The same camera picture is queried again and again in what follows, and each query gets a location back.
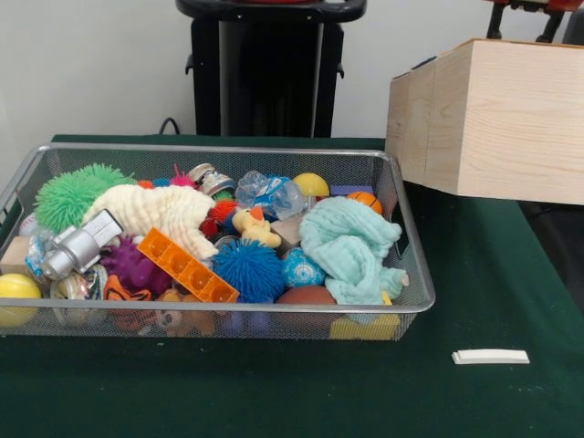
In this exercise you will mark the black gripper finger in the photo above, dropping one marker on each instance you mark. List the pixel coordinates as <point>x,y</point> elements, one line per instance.
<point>549,27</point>
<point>495,23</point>

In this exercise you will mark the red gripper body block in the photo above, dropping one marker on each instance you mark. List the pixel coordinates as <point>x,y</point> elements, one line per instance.
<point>561,5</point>

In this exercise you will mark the wooden box with three holes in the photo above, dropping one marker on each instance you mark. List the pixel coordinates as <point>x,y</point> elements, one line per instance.
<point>511,128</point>

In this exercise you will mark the black chair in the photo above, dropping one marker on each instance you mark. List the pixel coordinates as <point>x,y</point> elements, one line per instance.
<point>575,27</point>

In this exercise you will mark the orange mini basketball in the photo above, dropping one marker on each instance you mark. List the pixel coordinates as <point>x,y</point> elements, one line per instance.
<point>367,201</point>

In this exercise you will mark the yellow ball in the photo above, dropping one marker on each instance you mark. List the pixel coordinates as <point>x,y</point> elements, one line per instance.
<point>312,184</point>
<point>16,287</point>

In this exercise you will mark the mint green cloth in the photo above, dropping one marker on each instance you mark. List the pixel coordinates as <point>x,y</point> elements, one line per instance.
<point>347,246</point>

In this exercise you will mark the yellow plush duck toy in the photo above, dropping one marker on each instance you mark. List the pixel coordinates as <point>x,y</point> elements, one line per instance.
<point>254,226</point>

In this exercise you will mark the white flat strip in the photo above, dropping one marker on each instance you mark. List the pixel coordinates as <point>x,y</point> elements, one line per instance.
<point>490,356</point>

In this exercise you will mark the blue spiky rubber ball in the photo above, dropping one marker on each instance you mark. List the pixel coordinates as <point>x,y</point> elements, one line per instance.
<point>248,270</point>

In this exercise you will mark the cream fluffy cloth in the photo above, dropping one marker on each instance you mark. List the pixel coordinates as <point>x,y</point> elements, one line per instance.
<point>155,207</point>

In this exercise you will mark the orange plastic compartment tray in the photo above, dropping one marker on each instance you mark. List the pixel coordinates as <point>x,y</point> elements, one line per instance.
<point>187,267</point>

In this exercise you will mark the dark green tablecloth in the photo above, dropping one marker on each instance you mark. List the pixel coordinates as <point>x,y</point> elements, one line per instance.
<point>274,388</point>

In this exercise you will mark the green spiky rubber ball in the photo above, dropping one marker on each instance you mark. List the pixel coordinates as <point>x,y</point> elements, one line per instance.
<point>59,201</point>

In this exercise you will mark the silver toy robot figure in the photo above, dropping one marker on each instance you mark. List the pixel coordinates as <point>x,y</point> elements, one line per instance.
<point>75,248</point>

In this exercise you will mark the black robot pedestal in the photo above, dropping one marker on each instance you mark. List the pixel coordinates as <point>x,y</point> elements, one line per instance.
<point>274,82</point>

